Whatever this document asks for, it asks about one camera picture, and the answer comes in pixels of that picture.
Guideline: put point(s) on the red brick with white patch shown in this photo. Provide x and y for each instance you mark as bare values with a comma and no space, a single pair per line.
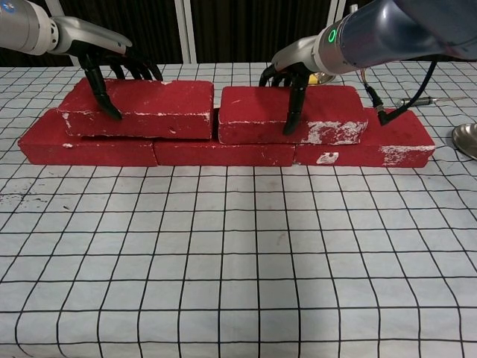
402,127

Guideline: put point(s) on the yellow block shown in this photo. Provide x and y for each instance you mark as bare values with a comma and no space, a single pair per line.
314,79

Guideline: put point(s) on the plain red brick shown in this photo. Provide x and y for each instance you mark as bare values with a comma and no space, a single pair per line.
93,153
223,154

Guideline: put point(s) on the red brick with chipped corner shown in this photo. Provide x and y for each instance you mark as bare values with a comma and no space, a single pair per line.
156,100

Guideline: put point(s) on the red brick with white worn edge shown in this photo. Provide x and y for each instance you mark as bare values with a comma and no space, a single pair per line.
253,104

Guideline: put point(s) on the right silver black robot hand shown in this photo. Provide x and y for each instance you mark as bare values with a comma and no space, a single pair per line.
298,54

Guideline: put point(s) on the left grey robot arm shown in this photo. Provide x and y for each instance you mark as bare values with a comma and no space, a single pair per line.
22,26

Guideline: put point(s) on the steel bowl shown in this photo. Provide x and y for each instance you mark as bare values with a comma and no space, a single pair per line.
326,78

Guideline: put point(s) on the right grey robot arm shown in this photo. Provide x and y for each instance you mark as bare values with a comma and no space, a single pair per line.
391,33

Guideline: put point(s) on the white black checked tablecloth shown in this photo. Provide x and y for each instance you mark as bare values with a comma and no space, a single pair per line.
238,298

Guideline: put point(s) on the shallow steel plate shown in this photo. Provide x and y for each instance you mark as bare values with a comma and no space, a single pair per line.
467,138

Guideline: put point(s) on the white partition frame post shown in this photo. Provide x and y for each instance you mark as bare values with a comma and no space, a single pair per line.
185,30
57,9

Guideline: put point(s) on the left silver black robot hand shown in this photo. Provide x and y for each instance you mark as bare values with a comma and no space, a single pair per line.
89,35

